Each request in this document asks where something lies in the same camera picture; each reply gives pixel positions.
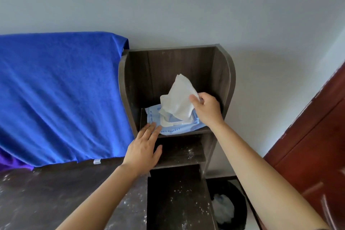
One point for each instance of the person's right hand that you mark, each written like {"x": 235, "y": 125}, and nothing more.
{"x": 210, "y": 111}

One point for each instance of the person's left hand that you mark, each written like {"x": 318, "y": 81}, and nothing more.
{"x": 141, "y": 154}

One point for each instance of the white tissue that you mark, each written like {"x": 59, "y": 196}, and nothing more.
{"x": 178, "y": 97}

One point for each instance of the light blue tissue pack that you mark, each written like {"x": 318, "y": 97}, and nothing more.
{"x": 152, "y": 115}

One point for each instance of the person's left forearm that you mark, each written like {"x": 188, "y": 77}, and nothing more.
{"x": 102, "y": 200}

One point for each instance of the person's right forearm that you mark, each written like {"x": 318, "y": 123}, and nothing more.
{"x": 264, "y": 181}

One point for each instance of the dark wooden shelf unit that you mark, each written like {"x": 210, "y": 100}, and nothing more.
{"x": 161, "y": 68}

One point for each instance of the black trash bin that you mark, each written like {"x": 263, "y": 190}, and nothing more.
{"x": 240, "y": 203}

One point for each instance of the white crumpled trash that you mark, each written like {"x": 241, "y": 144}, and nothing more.
{"x": 222, "y": 208}

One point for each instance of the blue towel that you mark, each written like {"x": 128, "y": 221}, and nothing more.
{"x": 59, "y": 97}

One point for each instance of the red wooden door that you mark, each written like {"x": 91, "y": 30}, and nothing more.
{"x": 315, "y": 157}

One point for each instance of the purple towel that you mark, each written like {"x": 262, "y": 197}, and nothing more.
{"x": 10, "y": 162}

